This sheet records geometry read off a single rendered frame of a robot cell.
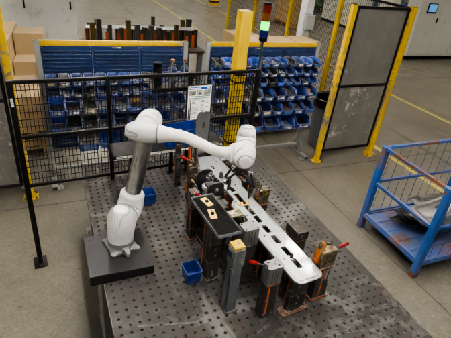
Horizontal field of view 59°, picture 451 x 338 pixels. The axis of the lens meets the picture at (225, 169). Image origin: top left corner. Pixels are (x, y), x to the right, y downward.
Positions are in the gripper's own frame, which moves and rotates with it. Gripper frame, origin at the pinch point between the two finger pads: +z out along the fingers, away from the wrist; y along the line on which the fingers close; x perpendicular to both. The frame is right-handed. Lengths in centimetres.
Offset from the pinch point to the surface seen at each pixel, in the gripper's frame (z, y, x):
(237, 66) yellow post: -37, -65, 115
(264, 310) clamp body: 46, 37, -31
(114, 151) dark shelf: 18, -111, 17
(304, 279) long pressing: 21, 52, -22
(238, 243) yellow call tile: 5.0, 18.5, -34.9
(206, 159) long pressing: 21, -53, 54
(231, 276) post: 23.7, 18.8, -39.1
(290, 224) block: 18.2, 30.7, 13.2
